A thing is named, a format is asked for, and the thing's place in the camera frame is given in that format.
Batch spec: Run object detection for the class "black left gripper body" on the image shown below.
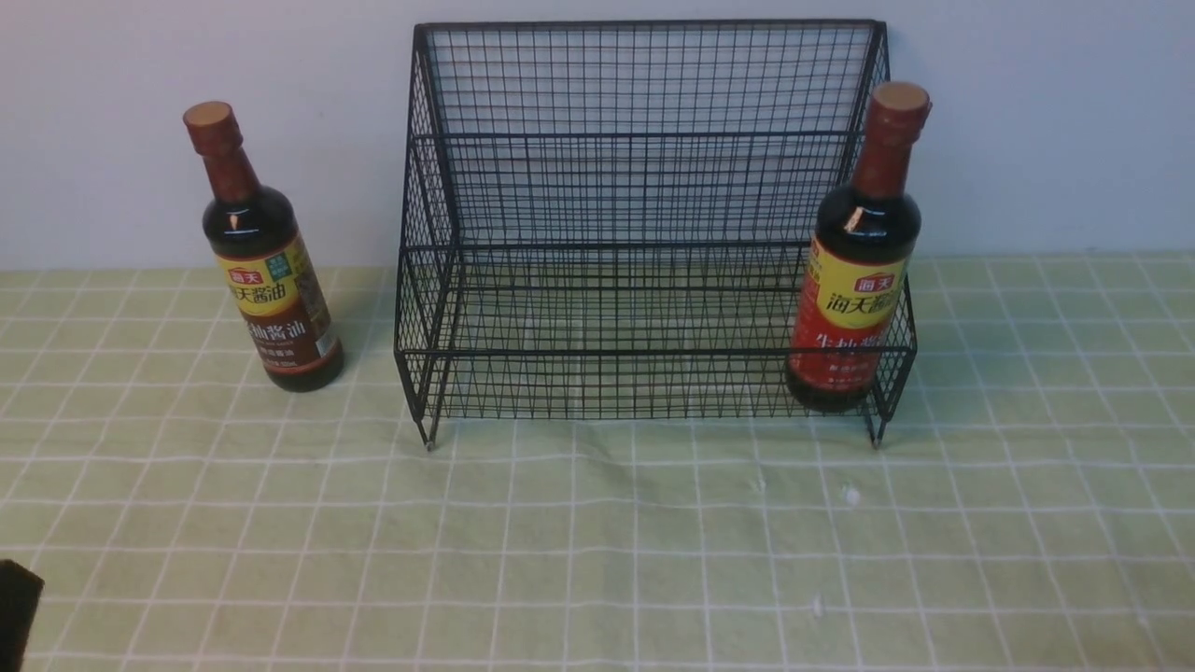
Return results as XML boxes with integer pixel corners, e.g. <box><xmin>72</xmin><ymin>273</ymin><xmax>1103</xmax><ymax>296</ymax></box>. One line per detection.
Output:
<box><xmin>1</xmin><ymin>560</ymin><xmax>45</xmax><ymax>671</ymax></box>

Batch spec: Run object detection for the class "soy sauce bottle brown label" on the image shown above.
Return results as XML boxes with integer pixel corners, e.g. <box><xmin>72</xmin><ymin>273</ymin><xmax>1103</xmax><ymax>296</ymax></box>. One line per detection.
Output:
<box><xmin>182</xmin><ymin>100</ymin><xmax>345</xmax><ymax>393</ymax></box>

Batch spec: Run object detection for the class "soy sauce bottle red label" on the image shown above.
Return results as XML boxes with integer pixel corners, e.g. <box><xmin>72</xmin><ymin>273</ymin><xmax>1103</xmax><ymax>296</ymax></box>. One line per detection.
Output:
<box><xmin>785</xmin><ymin>81</ymin><xmax>932</xmax><ymax>413</ymax></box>

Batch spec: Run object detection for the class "green checkered tablecloth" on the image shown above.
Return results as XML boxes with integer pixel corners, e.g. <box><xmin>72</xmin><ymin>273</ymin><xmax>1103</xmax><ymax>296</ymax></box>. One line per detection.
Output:
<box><xmin>1</xmin><ymin>252</ymin><xmax>1194</xmax><ymax>671</ymax></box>

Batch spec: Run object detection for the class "black wire mesh shelf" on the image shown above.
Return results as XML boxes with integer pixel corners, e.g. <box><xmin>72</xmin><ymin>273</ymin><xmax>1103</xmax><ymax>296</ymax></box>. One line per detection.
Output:
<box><xmin>392</xmin><ymin>18</ymin><xmax>918</xmax><ymax>448</ymax></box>

